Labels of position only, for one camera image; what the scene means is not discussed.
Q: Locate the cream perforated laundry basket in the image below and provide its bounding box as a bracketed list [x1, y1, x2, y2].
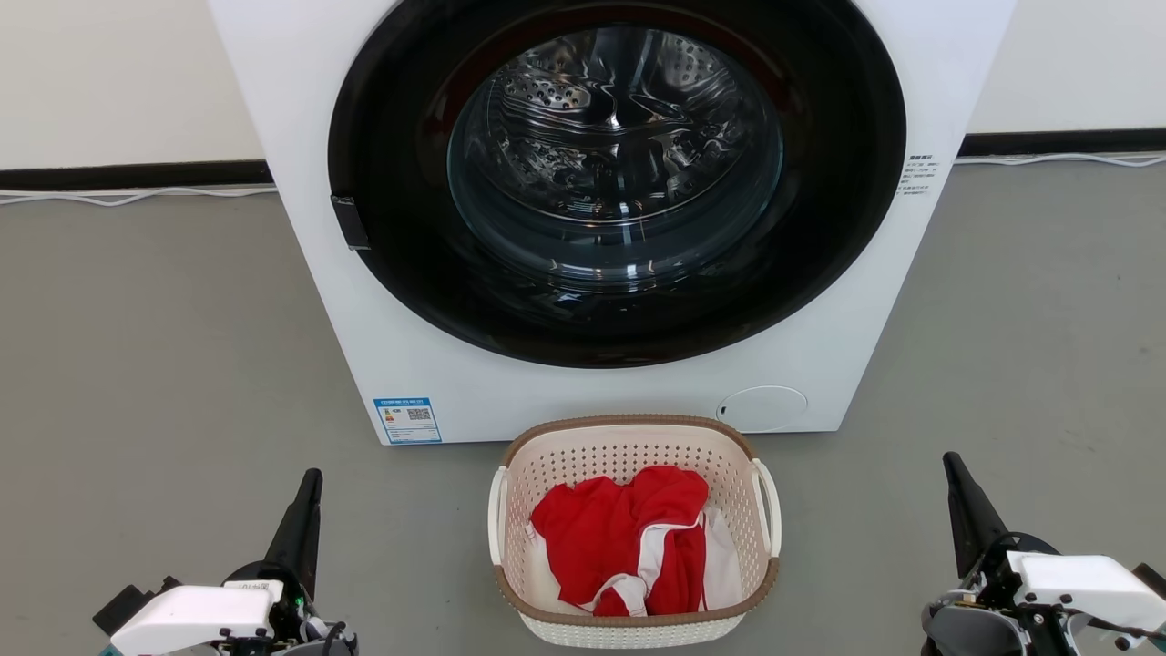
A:
[487, 415, 782, 650]

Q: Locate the black door handle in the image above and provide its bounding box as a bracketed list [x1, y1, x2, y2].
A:
[331, 194, 371, 251]

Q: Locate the round white filter cover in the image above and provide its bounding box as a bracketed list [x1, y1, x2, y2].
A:
[716, 385, 809, 434]

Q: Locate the blue energy label sticker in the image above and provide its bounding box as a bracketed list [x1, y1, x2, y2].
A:
[373, 396, 443, 446]

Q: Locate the round black washer door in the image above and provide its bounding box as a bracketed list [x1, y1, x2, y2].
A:
[328, 0, 907, 369]

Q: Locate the white front-load washing machine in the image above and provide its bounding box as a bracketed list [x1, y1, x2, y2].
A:
[208, 0, 1018, 446]

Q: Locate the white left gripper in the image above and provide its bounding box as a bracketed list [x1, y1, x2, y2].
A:
[109, 468, 358, 656]

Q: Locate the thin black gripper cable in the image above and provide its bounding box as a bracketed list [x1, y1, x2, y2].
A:
[1048, 606, 1166, 641]

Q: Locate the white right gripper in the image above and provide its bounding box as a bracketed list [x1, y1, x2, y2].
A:
[922, 452, 1166, 656]

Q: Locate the red garment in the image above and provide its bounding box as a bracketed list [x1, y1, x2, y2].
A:
[530, 466, 710, 618]

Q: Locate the printed text warning sticker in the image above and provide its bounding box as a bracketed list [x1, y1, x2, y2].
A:
[897, 153, 937, 197]

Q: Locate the white floor cable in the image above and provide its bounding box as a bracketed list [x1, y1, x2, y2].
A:
[0, 185, 279, 208]
[955, 150, 1166, 169]

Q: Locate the black baseboard strip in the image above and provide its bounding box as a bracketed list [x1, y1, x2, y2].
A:
[958, 128, 1166, 158]
[0, 160, 274, 192]

